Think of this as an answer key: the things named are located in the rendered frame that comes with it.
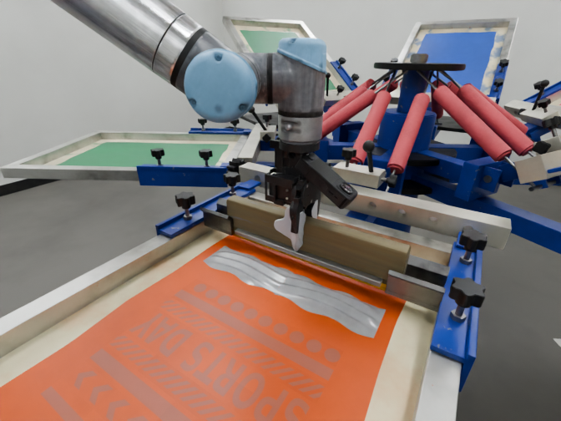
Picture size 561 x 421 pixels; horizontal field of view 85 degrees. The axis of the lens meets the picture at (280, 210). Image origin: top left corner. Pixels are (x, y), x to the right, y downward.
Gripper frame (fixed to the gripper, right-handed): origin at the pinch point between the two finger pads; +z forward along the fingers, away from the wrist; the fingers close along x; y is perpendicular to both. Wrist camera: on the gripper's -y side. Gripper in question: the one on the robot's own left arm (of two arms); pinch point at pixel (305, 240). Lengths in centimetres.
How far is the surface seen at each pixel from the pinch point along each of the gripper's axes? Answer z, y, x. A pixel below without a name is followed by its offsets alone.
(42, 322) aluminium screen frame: 3.6, 25.5, 37.1
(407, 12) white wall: -83, 81, -412
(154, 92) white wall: 15, 380, -255
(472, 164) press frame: -4, -25, -61
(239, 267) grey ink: 4.9, 9.9, 9.0
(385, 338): 5.3, -19.5, 10.2
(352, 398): 5.3, -18.5, 21.7
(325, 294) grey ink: 4.6, -8.0, 7.0
